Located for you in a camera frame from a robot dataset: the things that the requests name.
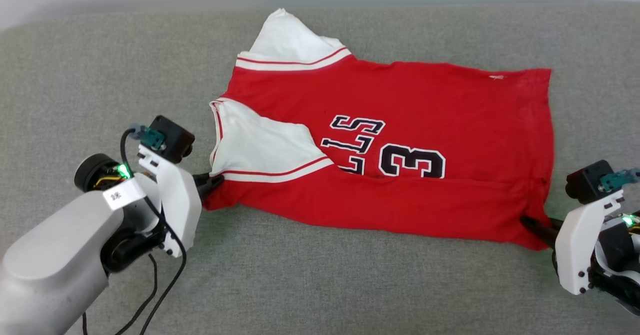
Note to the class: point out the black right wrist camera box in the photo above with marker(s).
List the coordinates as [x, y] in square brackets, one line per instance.
[590, 180]

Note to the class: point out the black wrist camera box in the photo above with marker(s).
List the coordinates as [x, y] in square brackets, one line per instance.
[172, 137]
[590, 180]

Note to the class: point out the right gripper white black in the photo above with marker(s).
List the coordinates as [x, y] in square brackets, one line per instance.
[572, 245]

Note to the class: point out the white paper label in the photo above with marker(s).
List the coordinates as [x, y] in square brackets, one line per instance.
[122, 195]

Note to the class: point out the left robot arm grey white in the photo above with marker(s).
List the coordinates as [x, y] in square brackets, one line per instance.
[50, 265]

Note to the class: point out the red white basketball jersey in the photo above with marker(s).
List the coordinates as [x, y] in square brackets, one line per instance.
[425, 105]

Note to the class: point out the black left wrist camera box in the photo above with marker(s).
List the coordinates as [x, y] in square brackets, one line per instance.
[172, 137]

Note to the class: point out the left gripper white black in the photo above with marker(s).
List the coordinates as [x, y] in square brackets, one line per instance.
[177, 210]

